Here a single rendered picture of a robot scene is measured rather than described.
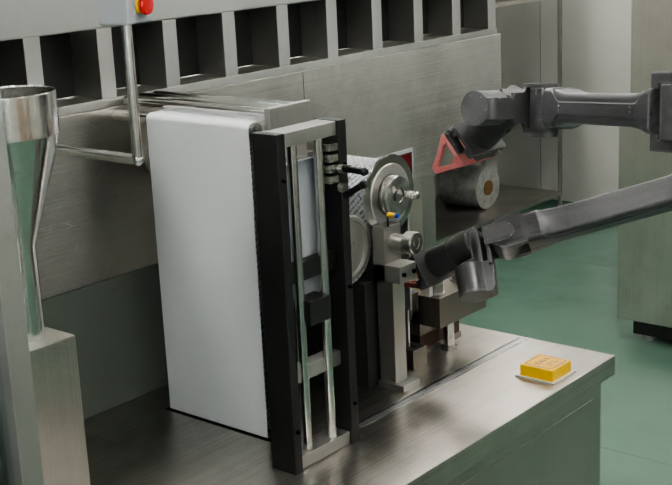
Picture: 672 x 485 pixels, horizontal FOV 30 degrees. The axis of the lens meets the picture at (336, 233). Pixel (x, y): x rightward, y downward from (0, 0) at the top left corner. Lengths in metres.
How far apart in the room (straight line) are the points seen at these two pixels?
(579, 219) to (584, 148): 5.03
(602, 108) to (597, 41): 5.28
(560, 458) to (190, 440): 0.71
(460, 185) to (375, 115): 3.86
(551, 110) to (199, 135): 0.57
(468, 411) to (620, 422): 2.29
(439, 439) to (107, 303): 0.64
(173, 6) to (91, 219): 0.42
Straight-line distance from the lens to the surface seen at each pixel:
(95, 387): 2.29
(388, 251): 2.24
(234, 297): 2.09
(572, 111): 1.95
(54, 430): 1.90
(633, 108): 1.80
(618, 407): 4.60
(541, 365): 2.36
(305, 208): 1.95
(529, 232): 2.23
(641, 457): 4.23
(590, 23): 7.15
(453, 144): 2.13
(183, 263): 2.16
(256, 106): 2.05
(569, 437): 2.44
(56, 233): 2.17
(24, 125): 1.75
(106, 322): 2.28
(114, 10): 1.82
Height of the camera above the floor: 1.75
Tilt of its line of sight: 14 degrees down
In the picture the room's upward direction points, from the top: 3 degrees counter-clockwise
